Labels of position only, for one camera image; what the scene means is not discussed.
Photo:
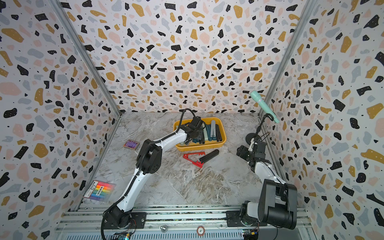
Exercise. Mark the red pruning pliers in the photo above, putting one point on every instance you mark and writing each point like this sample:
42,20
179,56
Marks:
194,158

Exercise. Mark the colourful card box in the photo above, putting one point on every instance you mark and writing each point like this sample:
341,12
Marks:
131,144

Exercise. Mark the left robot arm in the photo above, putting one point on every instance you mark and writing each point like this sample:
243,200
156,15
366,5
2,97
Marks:
149,160

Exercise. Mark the mint pruning pliers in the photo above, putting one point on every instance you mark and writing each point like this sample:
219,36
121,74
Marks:
206,136

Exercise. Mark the rainbow marker pack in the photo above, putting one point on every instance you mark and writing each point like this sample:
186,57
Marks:
99,191

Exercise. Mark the grey pruning pliers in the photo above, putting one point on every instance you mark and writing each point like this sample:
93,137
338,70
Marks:
213,130

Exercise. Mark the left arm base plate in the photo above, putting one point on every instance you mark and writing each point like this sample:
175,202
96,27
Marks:
134,221

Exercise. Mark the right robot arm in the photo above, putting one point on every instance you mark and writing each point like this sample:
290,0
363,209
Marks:
277,205

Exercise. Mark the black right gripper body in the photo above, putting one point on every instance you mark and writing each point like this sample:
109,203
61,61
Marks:
248,154

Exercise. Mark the black microphone stand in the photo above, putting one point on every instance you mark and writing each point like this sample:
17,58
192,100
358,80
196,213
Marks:
255,135

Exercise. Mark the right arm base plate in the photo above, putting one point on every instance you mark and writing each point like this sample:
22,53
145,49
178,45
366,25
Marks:
233,219

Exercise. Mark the mint green microphone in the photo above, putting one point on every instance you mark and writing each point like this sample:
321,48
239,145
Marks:
258,99

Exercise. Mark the aluminium frame rail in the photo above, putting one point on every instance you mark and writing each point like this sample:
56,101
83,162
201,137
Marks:
177,222

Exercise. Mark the yellow plastic storage box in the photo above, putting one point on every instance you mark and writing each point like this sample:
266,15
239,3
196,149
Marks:
209,144

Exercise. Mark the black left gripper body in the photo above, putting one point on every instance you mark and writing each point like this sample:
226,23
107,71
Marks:
200,133

